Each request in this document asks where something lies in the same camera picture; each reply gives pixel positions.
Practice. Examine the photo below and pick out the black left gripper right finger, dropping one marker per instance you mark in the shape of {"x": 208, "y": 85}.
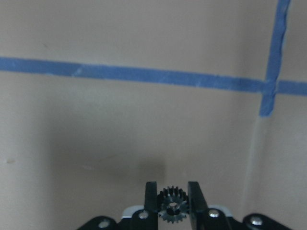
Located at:
{"x": 197, "y": 206}

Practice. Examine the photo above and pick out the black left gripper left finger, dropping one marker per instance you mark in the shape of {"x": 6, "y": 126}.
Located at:
{"x": 151, "y": 200}

